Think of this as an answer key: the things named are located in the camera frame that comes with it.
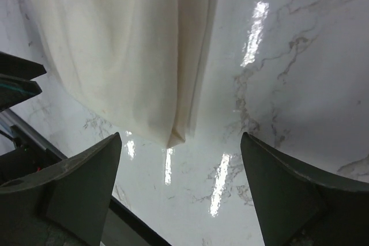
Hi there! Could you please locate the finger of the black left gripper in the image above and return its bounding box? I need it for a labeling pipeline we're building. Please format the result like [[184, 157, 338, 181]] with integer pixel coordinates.
[[1, 74, 40, 112], [0, 52, 47, 80]]

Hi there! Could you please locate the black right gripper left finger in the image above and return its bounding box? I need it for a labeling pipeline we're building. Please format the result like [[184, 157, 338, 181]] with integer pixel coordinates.
[[1, 133, 122, 245]]

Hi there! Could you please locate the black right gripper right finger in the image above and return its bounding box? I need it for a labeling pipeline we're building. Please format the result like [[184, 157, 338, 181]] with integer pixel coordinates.
[[240, 133, 368, 245]]

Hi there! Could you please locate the cream white t shirt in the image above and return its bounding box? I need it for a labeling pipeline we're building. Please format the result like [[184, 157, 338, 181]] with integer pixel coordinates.
[[31, 0, 212, 147]]

